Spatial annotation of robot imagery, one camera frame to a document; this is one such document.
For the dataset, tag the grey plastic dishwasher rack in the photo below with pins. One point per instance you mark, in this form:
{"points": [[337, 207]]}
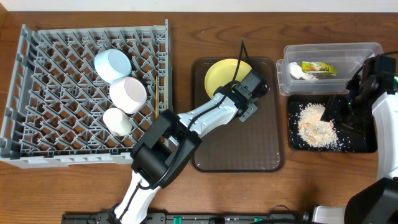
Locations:
{"points": [[56, 100]]}

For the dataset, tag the small pale green cup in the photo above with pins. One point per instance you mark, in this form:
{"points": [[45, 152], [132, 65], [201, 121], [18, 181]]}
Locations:
{"points": [[117, 122]]}

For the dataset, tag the yellow plate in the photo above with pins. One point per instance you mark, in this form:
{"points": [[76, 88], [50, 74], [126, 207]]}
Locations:
{"points": [[222, 72]]}

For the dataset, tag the black waste tray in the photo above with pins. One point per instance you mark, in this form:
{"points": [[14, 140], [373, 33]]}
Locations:
{"points": [[347, 141]]}

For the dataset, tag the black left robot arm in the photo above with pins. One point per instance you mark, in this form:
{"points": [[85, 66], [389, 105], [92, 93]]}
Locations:
{"points": [[166, 147]]}

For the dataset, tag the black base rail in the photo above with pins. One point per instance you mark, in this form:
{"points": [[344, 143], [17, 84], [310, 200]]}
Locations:
{"points": [[161, 218]]}

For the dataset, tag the light blue bowl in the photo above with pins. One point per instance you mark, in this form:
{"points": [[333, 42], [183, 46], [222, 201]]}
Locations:
{"points": [[111, 65]]}

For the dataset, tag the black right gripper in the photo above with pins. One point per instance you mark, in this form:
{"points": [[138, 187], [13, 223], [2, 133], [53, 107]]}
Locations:
{"points": [[334, 112]]}

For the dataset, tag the wooden chopstick with pattern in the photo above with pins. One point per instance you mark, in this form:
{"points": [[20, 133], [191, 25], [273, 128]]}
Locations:
{"points": [[156, 96]]}

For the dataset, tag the clear plastic waste bin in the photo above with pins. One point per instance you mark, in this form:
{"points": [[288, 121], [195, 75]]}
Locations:
{"points": [[346, 58]]}

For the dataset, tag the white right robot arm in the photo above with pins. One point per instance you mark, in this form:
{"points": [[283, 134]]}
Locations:
{"points": [[378, 202]]}

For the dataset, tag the food scraps pile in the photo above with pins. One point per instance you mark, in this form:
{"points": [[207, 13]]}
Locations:
{"points": [[308, 132]]}

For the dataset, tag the crumpled white tissue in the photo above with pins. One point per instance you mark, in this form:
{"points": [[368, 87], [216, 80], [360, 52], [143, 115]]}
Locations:
{"points": [[297, 72]]}

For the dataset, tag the green snack wrapper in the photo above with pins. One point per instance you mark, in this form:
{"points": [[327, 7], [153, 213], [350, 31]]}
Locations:
{"points": [[318, 67]]}

